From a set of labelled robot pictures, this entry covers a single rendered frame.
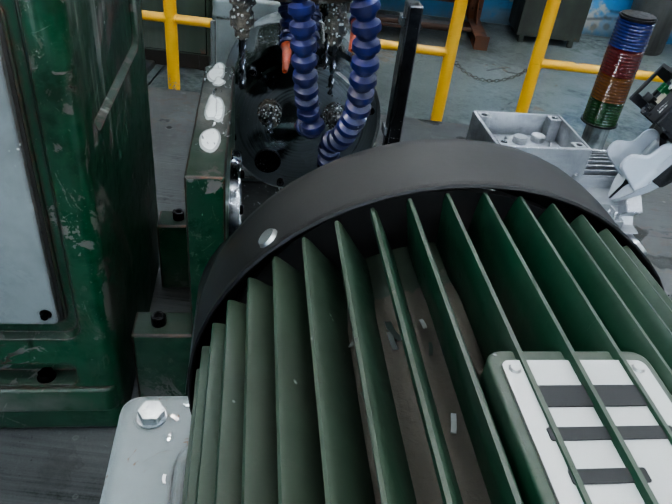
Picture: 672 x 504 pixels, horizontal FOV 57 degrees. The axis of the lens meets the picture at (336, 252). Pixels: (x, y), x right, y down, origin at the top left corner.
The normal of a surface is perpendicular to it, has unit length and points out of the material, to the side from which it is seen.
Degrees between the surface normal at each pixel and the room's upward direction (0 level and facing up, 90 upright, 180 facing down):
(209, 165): 0
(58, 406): 90
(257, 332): 34
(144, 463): 0
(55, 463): 0
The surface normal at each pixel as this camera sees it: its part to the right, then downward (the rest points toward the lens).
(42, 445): 0.10, -0.80
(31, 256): 0.10, 0.59
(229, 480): 0.53, -0.71
